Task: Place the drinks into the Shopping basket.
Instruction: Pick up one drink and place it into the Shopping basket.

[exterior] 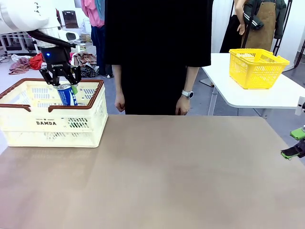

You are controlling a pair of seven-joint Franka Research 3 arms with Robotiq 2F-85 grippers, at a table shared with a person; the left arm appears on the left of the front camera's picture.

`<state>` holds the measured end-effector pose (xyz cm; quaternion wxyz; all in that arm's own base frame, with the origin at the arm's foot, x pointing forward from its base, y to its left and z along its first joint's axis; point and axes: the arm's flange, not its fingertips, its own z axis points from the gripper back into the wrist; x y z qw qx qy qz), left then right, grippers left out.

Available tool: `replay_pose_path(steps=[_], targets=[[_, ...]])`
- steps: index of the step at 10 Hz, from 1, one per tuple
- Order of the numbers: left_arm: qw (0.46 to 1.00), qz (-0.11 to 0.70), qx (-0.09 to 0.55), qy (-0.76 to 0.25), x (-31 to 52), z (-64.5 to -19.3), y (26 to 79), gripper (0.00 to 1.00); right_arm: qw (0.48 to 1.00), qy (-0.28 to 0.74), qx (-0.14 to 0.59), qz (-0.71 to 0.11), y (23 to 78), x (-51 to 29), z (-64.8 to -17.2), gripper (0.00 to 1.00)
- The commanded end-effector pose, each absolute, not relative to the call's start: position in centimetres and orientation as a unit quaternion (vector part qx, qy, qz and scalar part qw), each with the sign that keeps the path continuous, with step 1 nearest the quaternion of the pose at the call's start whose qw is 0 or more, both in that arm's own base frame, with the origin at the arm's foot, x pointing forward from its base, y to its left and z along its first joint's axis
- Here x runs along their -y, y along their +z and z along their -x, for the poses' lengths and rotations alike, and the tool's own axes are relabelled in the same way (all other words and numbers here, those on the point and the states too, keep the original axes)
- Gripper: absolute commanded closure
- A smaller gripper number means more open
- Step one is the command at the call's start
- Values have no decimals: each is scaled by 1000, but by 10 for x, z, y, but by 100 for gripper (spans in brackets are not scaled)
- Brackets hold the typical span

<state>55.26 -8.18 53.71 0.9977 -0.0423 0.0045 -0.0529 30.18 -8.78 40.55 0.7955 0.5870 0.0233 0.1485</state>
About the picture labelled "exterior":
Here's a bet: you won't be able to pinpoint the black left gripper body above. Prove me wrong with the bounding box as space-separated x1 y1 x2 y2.
40 46 72 77

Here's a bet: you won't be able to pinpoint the blue drink can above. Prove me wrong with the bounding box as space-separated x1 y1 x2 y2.
57 83 79 106

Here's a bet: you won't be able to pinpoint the person's left forearm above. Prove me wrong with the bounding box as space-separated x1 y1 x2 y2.
183 66 200 93

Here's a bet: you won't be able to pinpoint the person's right forearm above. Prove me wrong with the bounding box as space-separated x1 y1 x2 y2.
112 64 124 94

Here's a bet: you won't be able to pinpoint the yellow plastic basket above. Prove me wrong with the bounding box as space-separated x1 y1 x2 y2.
228 48 290 90

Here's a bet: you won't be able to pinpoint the person's right hand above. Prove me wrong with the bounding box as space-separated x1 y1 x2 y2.
114 92 126 112

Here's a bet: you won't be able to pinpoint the person's left hand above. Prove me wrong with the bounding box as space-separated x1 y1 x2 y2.
175 95 191 115

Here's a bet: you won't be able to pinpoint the black white checked bag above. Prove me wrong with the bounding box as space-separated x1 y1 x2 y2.
80 64 99 78

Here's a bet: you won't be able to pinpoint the striped cloth pile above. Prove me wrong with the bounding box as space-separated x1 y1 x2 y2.
72 52 97 66

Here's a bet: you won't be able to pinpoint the red cloth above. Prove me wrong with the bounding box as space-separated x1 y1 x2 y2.
30 52 45 71

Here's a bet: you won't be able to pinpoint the pink brown cloth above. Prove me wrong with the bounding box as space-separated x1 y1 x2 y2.
9 57 31 75

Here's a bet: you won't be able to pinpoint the navy trousers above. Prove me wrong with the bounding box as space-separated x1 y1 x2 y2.
90 25 112 77

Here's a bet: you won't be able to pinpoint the white background desk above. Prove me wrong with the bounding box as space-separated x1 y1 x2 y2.
0 31 38 54

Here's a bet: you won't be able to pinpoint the white side table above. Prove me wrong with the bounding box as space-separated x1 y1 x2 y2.
201 52 305 117

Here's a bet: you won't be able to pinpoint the pink garment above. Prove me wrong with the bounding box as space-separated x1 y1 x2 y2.
80 0 106 28

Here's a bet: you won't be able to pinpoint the person in black shirt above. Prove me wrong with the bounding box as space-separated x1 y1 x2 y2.
104 0 213 115

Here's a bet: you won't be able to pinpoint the black stand legs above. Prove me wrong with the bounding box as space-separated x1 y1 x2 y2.
273 0 294 57

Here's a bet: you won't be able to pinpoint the brown leather apron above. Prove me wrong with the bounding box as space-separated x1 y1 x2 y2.
242 0 277 52

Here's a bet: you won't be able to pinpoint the black dress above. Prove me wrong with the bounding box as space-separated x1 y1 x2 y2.
219 14 244 53

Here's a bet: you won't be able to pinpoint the beige mannequin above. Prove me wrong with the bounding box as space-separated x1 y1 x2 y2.
234 0 246 36

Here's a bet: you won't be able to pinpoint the dark jacket with white stripes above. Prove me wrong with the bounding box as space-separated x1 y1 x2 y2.
243 0 286 39

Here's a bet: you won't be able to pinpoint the white partition board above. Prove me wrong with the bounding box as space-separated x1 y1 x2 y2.
211 0 235 53

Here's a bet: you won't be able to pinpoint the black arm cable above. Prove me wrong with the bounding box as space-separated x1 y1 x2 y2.
27 30 80 48

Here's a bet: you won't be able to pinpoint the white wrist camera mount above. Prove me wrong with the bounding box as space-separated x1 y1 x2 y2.
295 96 305 116

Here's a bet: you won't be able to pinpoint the cream basket with brown handles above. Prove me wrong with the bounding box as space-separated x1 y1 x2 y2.
0 78 109 148

